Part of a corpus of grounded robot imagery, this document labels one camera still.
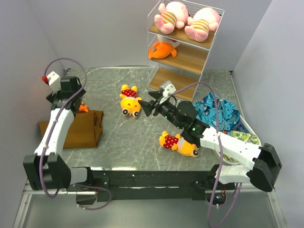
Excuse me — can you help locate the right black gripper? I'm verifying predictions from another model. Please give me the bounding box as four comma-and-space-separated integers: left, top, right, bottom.
138, 91, 184, 130

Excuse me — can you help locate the orange shark plush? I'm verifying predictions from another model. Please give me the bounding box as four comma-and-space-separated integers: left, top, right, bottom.
79, 101, 89, 113
148, 35, 180, 59

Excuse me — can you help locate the small pink striped plush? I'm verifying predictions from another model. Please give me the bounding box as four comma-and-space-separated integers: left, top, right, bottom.
154, 1, 189, 35

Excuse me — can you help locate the large pink striped plush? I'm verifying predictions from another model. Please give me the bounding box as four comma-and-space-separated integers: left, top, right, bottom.
184, 7, 221, 42

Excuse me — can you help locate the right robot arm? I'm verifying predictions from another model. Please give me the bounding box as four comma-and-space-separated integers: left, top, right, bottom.
139, 91, 282, 192

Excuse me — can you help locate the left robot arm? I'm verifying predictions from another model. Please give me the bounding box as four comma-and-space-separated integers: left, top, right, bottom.
23, 71, 95, 191

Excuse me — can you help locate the yellow plush red dress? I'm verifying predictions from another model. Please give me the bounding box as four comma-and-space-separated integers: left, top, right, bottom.
120, 84, 142, 118

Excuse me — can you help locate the brown folded cloth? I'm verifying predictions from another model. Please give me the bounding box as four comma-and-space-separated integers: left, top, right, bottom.
38, 110, 105, 149

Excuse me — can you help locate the yellow plush polka dress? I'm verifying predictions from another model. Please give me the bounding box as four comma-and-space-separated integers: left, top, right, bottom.
159, 131, 199, 157

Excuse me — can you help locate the blue shark print garment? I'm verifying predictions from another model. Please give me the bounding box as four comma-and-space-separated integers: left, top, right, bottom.
194, 92, 249, 135

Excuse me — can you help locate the white oval tray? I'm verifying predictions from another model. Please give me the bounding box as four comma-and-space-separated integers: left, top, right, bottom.
222, 115, 261, 165

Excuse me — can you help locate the yellow green print cloth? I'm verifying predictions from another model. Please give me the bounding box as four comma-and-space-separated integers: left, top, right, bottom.
231, 131, 261, 145

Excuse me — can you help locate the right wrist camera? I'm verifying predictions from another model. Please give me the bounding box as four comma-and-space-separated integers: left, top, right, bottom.
160, 81, 176, 104

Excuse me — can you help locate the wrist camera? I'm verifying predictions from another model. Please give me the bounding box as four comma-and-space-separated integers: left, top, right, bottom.
42, 71, 61, 92
160, 81, 176, 104

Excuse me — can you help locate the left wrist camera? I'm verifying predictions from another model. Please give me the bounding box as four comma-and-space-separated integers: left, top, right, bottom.
42, 71, 61, 92

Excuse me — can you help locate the white wire wooden shelf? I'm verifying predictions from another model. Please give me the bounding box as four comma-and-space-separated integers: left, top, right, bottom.
147, 0, 225, 90

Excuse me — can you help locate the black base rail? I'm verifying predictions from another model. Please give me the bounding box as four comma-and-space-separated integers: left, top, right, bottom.
23, 165, 276, 211

